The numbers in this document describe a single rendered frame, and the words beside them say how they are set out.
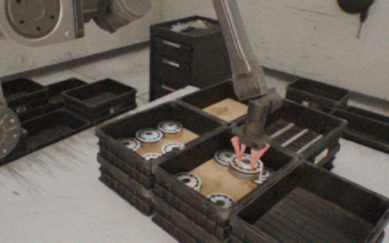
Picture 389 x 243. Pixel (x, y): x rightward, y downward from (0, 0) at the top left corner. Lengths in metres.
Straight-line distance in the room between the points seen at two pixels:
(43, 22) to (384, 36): 3.89
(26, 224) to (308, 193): 0.92
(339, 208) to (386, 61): 3.17
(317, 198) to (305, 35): 3.37
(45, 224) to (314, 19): 3.72
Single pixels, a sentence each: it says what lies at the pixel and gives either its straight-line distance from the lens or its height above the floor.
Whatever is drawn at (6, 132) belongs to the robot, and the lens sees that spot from 0.96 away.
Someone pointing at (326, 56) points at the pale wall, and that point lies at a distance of 4.47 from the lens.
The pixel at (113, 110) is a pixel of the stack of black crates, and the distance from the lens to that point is 2.42.
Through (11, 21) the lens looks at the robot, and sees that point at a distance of 0.62.
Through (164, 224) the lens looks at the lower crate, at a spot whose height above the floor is 0.73.
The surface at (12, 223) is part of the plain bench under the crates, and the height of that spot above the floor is 0.70.
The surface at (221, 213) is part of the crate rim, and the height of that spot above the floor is 0.92.
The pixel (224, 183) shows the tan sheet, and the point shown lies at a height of 0.83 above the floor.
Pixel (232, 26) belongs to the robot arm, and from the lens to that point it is 1.02.
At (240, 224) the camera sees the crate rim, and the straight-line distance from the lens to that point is 0.97.
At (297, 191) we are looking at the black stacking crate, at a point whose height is 0.83.
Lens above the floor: 1.58
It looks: 27 degrees down
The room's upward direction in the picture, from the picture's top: 4 degrees clockwise
